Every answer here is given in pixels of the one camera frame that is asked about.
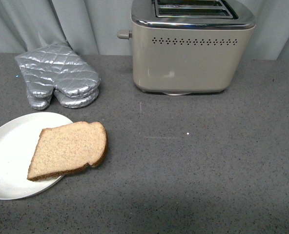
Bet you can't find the grey curtain backdrop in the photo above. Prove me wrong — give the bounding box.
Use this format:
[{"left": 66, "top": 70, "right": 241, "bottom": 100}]
[{"left": 0, "top": 0, "right": 289, "bottom": 61}]

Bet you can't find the silver quilted oven mitt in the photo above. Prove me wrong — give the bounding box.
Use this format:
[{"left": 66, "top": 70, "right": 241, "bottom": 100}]
[
  {"left": 15, "top": 43, "right": 101, "bottom": 98},
  {"left": 26, "top": 89, "right": 99, "bottom": 111}
]

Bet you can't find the beige two-slot toaster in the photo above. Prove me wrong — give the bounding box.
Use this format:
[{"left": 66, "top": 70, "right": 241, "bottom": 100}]
[{"left": 117, "top": 0, "right": 256, "bottom": 95}]

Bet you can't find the silver quilted oven mitt bottom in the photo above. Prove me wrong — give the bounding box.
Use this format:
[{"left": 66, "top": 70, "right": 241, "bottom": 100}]
[{"left": 26, "top": 89, "right": 99, "bottom": 111}]

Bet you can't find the silver quilted oven mitt top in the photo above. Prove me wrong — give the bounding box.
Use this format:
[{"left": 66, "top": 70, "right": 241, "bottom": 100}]
[{"left": 15, "top": 43, "right": 101, "bottom": 98}]

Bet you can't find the white round plate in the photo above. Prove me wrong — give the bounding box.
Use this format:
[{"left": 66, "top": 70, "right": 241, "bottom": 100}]
[{"left": 0, "top": 112, "right": 72, "bottom": 200}]

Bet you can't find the brown bread slice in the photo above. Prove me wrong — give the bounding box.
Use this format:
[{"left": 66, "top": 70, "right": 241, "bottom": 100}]
[{"left": 27, "top": 121, "right": 107, "bottom": 181}]

